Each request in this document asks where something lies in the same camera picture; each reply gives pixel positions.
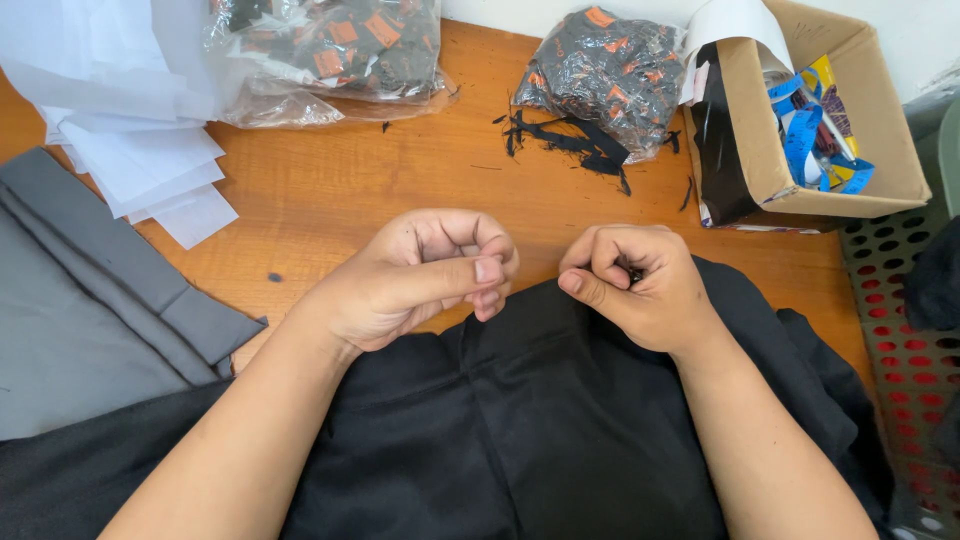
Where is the heap of black fabric scraps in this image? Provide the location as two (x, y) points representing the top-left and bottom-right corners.
(492, 108), (633, 198)

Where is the blue measuring tape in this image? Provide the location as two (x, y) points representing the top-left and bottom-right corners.
(766, 66), (876, 196)

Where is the black plastic film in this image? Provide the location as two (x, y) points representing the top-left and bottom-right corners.
(688, 42), (760, 228)

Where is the rounded clear bag of labels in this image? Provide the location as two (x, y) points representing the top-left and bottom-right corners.
(511, 6), (687, 165)

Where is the dark cloth bundle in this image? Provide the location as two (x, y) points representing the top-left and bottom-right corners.
(903, 216), (960, 333)

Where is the brown cardboard box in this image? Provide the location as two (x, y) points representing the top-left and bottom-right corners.
(682, 0), (933, 235)

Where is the grey-green plastic container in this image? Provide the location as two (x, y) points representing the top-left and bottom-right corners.
(902, 78), (960, 220)

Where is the curled white paper sheet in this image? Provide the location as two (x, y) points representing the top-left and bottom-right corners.
(678, 0), (796, 106)

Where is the black fabric garment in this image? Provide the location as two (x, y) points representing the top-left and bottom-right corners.
(0, 255), (895, 540)

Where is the stack of white paper sheets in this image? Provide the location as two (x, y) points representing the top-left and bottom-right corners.
(0, 0), (241, 251)

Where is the person's left hand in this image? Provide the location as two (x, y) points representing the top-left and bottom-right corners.
(315, 208), (521, 355)

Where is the yellow packet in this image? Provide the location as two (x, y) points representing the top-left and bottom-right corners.
(798, 54), (864, 189)

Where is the wide clear bag of labels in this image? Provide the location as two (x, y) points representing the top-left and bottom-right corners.
(204, 0), (459, 130)

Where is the person's right hand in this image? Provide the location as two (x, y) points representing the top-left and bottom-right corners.
(557, 223), (723, 356)

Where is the grey fabric garment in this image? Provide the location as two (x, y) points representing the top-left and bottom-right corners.
(0, 147), (269, 442)

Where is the grey perforated plastic crate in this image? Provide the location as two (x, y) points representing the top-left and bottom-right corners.
(838, 202), (960, 540)

